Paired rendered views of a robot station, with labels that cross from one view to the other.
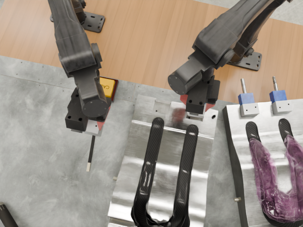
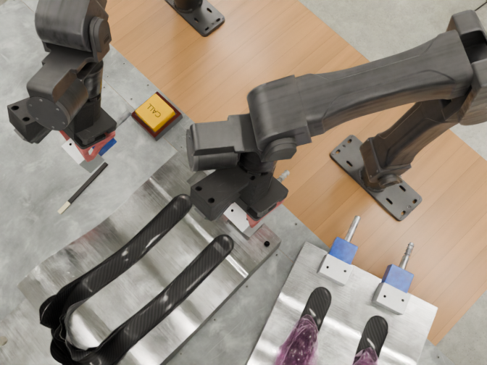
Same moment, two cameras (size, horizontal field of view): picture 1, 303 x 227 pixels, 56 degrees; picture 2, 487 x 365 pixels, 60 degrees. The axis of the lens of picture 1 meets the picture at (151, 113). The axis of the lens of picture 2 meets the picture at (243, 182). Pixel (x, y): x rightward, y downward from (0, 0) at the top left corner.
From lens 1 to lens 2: 0.28 m
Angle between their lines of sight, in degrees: 11
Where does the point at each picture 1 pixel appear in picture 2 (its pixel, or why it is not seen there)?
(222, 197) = not seen: outside the picture
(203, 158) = (211, 295)
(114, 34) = (223, 49)
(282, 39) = (473, 196)
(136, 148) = (128, 219)
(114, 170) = not seen: hidden behind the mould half
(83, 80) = (55, 64)
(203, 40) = (255, 100)
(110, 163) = (94, 221)
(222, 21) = (299, 85)
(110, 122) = (132, 166)
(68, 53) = (48, 11)
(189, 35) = not seen: hidden behind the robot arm
